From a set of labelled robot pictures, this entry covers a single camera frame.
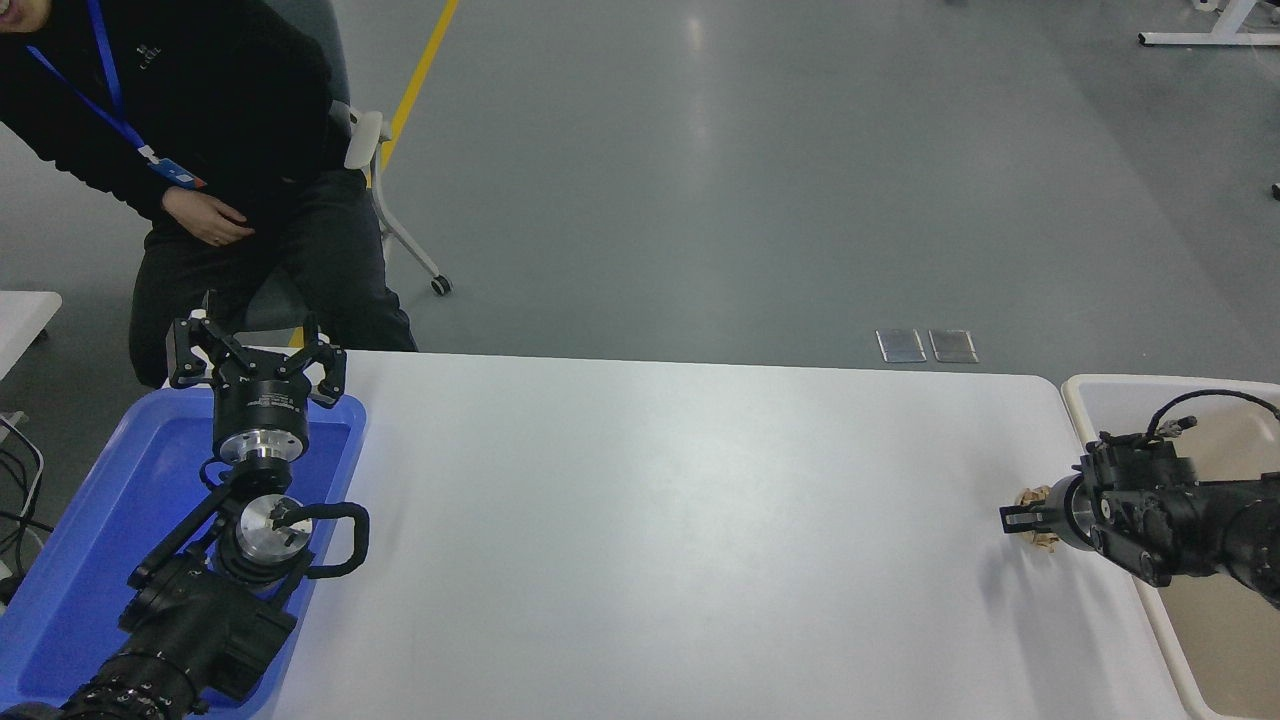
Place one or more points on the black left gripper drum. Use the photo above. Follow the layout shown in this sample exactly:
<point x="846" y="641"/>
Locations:
<point x="260" y="400"/>

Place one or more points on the seated person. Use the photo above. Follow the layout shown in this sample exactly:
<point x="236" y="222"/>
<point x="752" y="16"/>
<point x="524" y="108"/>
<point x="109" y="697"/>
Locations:
<point x="220" y="90"/>

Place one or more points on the tan paper ball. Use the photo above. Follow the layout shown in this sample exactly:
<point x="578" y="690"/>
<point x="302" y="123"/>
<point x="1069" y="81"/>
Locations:
<point x="1044" y="542"/>

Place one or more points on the person's hand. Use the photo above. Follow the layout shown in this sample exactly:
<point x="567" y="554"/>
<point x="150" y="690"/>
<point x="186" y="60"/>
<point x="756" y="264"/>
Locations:
<point x="205" y="215"/>

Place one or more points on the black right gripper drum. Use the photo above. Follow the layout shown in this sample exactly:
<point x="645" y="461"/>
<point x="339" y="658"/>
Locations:
<point x="1057" y="515"/>

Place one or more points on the blue plastic tray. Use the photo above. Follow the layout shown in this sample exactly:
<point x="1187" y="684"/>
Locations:
<point x="100" y="500"/>

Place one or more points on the large pale bin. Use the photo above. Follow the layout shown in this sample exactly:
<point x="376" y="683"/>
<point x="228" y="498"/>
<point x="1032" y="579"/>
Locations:
<point x="1210" y="650"/>

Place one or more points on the metal floor plate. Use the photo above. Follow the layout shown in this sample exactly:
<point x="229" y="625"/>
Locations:
<point x="901" y="345"/>
<point x="953" y="345"/>

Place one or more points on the grey white wheeled chair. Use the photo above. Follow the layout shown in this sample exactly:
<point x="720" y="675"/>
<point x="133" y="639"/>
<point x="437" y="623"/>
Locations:
<point x="365" y="140"/>

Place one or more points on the white stand base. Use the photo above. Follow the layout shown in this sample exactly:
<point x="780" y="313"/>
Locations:
<point x="1210" y="38"/>

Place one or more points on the small white side table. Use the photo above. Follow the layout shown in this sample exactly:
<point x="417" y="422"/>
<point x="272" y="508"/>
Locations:
<point x="20" y="320"/>

